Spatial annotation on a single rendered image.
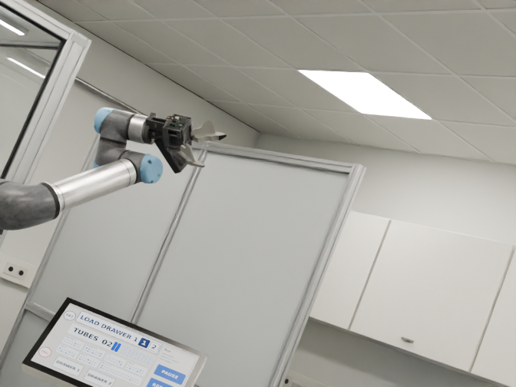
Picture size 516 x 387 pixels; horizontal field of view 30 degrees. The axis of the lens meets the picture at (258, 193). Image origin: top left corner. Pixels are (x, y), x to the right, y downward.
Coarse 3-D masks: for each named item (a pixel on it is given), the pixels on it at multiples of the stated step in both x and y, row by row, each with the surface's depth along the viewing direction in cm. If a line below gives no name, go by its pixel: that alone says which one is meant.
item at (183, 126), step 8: (152, 120) 258; (160, 120) 258; (168, 120) 258; (176, 120) 257; (184, 120) 257; (144, 128) 259; (152, 128) 259; (160, 128) 258; (168, 128) 254; (176, 128) 255; (184, 128) 255; (192, 128) 260; (144, 136) 259; (152, 136) 261; (160, 136) 260; (168, 136) 256; (176, 136) 255; (184, 136) 256; (168, 144) 258; (176, 144) 258; (184, 144) 258; (168, 152) 259
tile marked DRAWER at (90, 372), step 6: (90, 372) 306; (96, 372) 307; (84, 378) 304; (90, 378) 305; (96, 378) 305; (102, 378) 306; (108, 378) 306; (96, 384) 304; (102, 384) 304; (108, 384) 305
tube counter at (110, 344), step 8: (104, 336) 318; (104, 344) 316; (112, 344) 316; (120, 344) 317; (120, 352) 314; (128, 352) 315; (136, 352) 316; (144, 352) 316; (136, 360) 313; (144, 360) 314; (152, 360) 315
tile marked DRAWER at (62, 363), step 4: (60, 356) 309; (56, 360) 307; (60, 360) 308; (64, 360) 308; (68, 360) 308; (52, 364) 306; (56, 364) 306; (60, 364) 306; (64, 364) 307; (68, 364) 307; (72, 364) 307; (76, 364) 308; (80, 364) 308; (60, 368) 305; (64, 368) 306; (68, 368) 306; (72, 368) 306; (76, 368) 307; (80, 368) 307; (68, 372) 305; (72, 372) 305; (76, 372) 305; (80, 372) 306
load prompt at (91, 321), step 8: (80, 320) 321; (88, 320) 321; (96, 320) 322; (104, 320) 323; (96, 328) 320; (104, 328) 320; (112, 328) 321; (120, 328) 322; (120, 336) 319; (128, 336) 320; (136, 336) 320; (144, 336) 321; (136, 344) 318; (144, 344) 319; (152, 344) 319; (160, 344) 320; (152, 352) 317
